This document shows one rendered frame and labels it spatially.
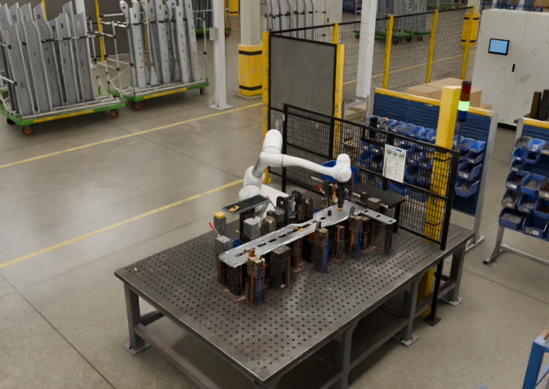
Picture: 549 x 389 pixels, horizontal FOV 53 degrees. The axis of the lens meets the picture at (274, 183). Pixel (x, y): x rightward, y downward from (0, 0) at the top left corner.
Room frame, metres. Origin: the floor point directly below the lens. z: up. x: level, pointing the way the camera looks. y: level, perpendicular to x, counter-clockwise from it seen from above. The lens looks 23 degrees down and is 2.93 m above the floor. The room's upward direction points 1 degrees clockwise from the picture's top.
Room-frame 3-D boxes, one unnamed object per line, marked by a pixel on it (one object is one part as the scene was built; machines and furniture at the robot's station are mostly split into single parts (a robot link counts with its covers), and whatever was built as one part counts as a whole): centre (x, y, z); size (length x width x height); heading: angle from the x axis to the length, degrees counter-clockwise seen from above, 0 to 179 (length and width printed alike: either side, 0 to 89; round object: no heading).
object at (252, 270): (3.16, 0.11, 0.88); 0.15 x 0.11 x 0.36; 43
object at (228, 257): (3.67, -0.18, 1.00); 1.38 x 0.22 x 0.02; 133
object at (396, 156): (4.31, -1.00, 1.30); 0.23 x 0.02 x 0.31; 43
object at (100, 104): (9.78, 3.85, 0.88); 1.91 x 1.00 x 1.76; 132
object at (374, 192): (4.45, -0.71, 1.02); 0.90 x 0.22 x 0.03; 43
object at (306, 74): (6.60, -0.31, 1.00); 1.34 x 0.14 x 2.00; 45
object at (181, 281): (3.90, -0.27, 0.68); 2.56 x 1.61 x 0.04; 135
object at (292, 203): (3.91, -0.12, 0.94); 0.18 x 0.13 x 0.49; 133
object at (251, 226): (3.59, 0.16, 0.90); 0.13 x 0.10 x 0.41; 43
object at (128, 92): (11.49, 2.45, 0.88); 1.91 x 1.01 x 1.76; 137
